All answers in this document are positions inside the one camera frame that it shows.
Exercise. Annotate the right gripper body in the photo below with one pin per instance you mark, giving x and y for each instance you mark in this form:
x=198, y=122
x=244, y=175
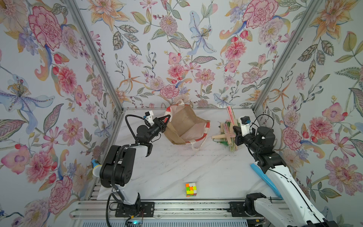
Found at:
x=241, y=141

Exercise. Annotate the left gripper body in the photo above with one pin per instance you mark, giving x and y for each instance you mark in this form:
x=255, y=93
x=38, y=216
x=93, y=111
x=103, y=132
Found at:
x=156, y=128

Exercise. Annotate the red burlap tote bag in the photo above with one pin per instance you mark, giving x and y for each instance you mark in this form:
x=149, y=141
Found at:
x=185, y=127

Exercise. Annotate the pink fan with tassel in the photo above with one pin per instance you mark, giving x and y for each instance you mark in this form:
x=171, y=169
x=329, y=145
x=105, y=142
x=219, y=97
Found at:
x=231, y=115

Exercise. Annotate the pink green folding fan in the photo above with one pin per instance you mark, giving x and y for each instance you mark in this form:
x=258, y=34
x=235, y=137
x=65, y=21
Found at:
x=226, y=131

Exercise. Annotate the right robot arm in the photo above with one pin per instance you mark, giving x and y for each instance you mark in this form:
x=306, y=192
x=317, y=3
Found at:
x=259, y=143

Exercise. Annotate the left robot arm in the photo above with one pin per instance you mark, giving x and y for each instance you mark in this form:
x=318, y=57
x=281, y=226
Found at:
x=117, y=168

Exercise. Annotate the blue object right edge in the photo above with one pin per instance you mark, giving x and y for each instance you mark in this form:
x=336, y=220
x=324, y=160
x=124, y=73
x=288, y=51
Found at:
x=265, y=178

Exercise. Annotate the rubik's cube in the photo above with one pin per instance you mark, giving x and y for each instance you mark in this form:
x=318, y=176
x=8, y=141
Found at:
x=191, y=189

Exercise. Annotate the patterned paper cup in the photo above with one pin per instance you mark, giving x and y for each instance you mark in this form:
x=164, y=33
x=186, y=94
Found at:
x=96, y=168

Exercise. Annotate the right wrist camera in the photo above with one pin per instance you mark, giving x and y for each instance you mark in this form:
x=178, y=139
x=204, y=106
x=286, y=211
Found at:
x=245, y=124

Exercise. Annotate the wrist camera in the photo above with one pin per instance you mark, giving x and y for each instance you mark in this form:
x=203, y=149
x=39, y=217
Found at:
x=245, y=124
x=148, y=118

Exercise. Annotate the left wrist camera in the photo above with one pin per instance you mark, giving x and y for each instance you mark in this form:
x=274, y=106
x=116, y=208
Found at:
x=148, y=118

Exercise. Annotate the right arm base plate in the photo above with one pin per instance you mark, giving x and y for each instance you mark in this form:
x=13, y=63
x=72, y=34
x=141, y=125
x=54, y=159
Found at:
x=238, y=209

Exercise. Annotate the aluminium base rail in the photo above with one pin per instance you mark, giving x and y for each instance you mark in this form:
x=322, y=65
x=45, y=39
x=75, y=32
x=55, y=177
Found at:
x=169, y=209

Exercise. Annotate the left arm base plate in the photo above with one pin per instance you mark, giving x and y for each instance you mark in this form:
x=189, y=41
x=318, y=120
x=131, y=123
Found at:
x=143, y=209

